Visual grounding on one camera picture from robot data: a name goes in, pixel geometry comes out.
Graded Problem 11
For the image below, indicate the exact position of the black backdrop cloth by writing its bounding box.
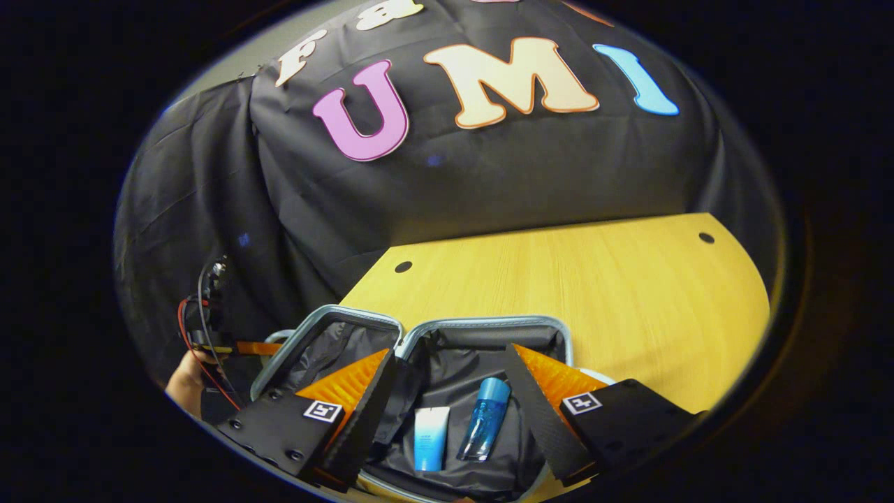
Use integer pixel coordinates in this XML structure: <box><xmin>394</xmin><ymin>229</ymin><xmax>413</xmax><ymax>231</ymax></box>
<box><xmin>114</xmin><ymin>0</ymin><xmax>786</xmax><ymax>392</ymax></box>

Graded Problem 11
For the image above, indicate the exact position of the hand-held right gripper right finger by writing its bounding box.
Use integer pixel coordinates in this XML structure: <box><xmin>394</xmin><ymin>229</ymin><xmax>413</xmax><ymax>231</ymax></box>
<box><xmin>504</xmin><ymin>342</ymin><xmax>701</xmax><ymax>488</ymax></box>

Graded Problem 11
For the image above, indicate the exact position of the light blue suitcase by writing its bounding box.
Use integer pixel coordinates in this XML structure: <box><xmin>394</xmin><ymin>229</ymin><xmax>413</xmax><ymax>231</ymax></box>
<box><xmin>250</xmin><ymin>304</ymin><xmax>619</xmax><ymax>503</ymax></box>

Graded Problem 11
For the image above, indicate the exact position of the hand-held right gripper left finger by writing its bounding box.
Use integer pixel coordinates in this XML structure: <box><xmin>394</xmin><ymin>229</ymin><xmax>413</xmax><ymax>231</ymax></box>
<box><xmin>215</xmin><ymin>348</ymin><xmax>399</xmax><ymax>492</ymax></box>

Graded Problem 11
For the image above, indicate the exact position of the blue glass bottle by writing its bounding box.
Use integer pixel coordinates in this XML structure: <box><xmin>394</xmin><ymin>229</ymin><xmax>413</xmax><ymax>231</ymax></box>
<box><xmin>457</xmin><ymin>377</ymin><xmax>512</xmax><ymax>462</ymax></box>

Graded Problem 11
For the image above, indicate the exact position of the white and blue tube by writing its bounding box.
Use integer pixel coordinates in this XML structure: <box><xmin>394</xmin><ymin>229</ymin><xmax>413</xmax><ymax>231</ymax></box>
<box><xmin>413</xmin><ymin>407</ymin><xmax>451</xmax><ymax>473</ymax></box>

